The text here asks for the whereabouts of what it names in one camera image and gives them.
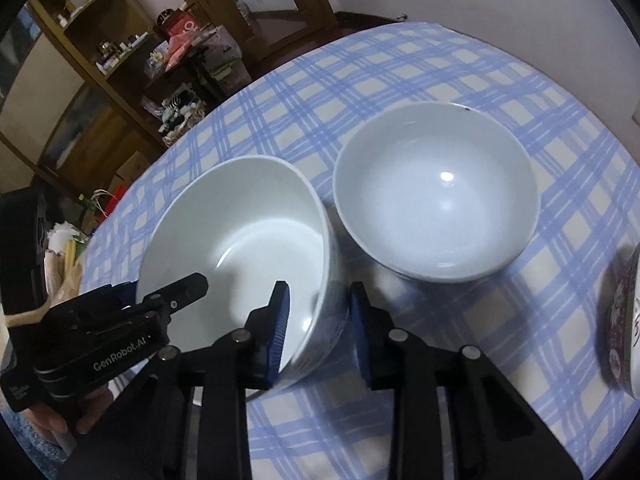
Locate wicker basket with clothes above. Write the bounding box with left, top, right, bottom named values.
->
left=159, top=87, right=207, bottom=147

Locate wooden corner shelf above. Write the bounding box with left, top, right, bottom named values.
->
left=27, top=0, right=168, bottom=148

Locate red paper bag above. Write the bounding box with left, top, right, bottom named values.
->
left=92, top=187, right=128, bottom=218

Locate small red bowl with seal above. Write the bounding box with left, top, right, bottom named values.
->
left=602, top=242, right=640, bottom=401

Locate pink folded cloth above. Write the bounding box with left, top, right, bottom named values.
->
left=164, top=35, right=201, bottom=70

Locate clear plastic storage box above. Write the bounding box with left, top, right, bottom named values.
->
left=200, top=27, right=253, bottom=93

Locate large white bowl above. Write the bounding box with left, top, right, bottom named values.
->
left=136, top=156, right=351, bottom=393

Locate open cardboard box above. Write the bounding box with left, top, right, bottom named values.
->
left=107, top=152, right=151, bottom=191

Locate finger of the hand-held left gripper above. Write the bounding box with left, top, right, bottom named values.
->
left=47, top=282, right=138, bottom=328
left=132, top=272, right=209, bottom=328

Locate red box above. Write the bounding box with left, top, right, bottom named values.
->
left=167, top=12, right=201, bottom=37

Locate small red patterned bowl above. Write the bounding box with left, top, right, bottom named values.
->
left=332, top=101, right=542, bottom=284

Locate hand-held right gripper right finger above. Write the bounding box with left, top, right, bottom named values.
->
left=349, top=282, right=583, bottom=480

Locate person's left hand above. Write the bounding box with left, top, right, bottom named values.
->
left=22, top=385, right=110, bottom=436

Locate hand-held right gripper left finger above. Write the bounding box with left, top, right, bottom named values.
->
left=57, top=280, right=292, bottom=480

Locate blue plaid cloth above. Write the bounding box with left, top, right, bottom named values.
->
left=75, top=22, right=640, bottom=480

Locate black side table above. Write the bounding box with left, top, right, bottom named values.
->
left=142, top=30, right=236, bottom=106

